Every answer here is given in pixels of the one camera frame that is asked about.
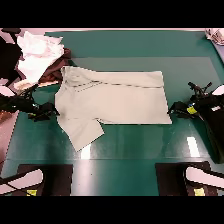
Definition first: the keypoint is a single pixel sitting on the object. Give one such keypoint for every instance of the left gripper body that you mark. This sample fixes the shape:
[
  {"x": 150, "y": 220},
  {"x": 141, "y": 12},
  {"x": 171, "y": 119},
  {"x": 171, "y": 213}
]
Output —
[{"x": 39, "y": 111}]

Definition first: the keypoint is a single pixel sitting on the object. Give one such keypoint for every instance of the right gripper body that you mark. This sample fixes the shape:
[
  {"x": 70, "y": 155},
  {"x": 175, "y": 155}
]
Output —
[{"x": 186, "y": 109}]

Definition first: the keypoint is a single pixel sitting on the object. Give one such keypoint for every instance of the pale beige T-shirt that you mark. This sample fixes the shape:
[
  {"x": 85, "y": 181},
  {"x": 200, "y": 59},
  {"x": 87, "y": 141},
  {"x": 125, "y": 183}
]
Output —
[{"x": 116, "y": 100}]

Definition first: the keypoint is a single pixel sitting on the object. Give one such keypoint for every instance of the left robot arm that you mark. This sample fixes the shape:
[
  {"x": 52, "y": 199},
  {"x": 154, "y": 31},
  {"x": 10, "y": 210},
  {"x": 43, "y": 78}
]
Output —
[{"x": 13, "y": 103}]

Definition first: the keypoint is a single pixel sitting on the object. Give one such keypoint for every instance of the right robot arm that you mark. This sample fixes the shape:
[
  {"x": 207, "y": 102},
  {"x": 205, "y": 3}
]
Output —
[{"x": 213, "y": 126}]

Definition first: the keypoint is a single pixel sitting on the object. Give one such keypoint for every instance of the brown garment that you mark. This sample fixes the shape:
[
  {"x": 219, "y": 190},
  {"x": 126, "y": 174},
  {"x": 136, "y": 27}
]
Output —
[{"x": 55, "y": 71}]

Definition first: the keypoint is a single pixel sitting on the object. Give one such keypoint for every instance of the black garment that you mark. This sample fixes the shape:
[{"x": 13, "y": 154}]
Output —
[{"x": 8, "y": 56}]

